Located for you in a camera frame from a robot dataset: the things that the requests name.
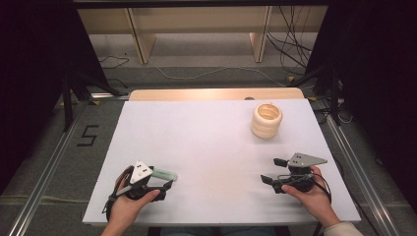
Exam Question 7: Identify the pale green plastic stick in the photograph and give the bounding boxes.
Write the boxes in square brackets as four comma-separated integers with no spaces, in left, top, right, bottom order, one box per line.
[151,167,179,183]

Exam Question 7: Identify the person's right hand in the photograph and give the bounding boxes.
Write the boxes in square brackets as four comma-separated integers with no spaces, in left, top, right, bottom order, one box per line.
[280,164,342,228]

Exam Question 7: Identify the light wooden table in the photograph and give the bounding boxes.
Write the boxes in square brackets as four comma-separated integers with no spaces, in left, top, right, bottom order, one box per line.
[129,87,306,102]

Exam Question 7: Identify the aluminium floor rail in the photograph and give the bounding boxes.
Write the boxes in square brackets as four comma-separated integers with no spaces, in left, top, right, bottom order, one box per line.
[319,107,401,236]
[6,91,131,236]

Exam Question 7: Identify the white table board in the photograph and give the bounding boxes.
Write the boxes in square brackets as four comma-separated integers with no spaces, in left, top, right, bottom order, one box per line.
[82,98,362,227]

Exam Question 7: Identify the bundle of black floor cables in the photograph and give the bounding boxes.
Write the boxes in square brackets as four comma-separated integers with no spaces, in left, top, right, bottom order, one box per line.
[266,5,324,77]

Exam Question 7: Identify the black tripod stand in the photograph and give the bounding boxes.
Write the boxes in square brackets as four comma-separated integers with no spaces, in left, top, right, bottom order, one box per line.
[288,63,345,127]
[60,70,125,133]

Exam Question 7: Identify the thin black floor cable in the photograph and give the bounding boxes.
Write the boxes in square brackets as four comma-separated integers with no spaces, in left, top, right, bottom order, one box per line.
[98,54,131,89]

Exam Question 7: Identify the cream tape roll stack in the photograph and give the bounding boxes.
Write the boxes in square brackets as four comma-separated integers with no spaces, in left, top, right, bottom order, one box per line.
[250,102,284,141]

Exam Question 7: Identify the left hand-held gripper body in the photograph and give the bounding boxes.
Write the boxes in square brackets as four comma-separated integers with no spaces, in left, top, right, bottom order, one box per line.
[123,159,169,202]

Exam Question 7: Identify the left hand-held gripper cable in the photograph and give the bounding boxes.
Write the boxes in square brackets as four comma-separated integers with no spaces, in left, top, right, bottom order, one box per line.
[101,166,134,214]

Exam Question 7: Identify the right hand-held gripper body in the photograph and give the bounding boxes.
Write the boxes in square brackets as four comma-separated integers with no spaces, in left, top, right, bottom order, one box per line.
[276,152,328,194]

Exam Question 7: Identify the dark curtain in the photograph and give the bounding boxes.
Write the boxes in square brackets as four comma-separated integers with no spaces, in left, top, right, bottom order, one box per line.
[304,0,417,210]
[0,0,109,195]

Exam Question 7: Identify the person's left hand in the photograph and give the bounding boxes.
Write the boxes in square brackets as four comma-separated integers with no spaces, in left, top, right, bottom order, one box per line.
[105,165,161,231]

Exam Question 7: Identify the light wooden desk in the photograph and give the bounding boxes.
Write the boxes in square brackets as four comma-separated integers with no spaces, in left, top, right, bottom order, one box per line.
[77,5,329,65]

